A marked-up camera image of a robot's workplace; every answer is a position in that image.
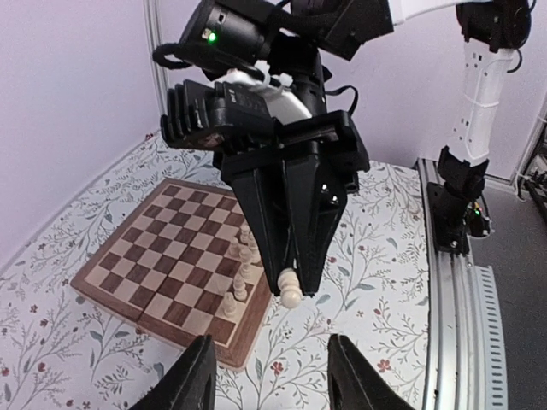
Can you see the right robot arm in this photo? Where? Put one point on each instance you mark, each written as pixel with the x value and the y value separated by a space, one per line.
pixel 274 41

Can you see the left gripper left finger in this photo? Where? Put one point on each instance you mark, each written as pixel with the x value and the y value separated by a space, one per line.
pixel 189 383

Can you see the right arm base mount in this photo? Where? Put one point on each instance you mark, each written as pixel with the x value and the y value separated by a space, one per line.
pixel 454 220

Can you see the wooden chessboard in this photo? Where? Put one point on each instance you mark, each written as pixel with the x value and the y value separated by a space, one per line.
pixel 166 268

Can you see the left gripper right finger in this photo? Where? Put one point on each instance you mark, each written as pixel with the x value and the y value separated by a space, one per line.
pixel 353 384

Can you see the light pawn piece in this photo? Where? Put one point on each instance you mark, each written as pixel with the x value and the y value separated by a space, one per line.
pixel 234 248
pixel 289 287
pixel 244 234

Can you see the front aluminium rail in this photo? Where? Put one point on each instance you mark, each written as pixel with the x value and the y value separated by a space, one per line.
pixel 466 364

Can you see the floral patterned table mat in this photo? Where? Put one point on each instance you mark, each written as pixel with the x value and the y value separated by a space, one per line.
pixel 97 307

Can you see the light chess piece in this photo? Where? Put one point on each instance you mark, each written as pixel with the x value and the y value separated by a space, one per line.
pixel 245 257
pixel 239 286
pixel 229 305
pixel 253 247

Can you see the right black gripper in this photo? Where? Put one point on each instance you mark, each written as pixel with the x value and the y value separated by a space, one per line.
pixel 322 156

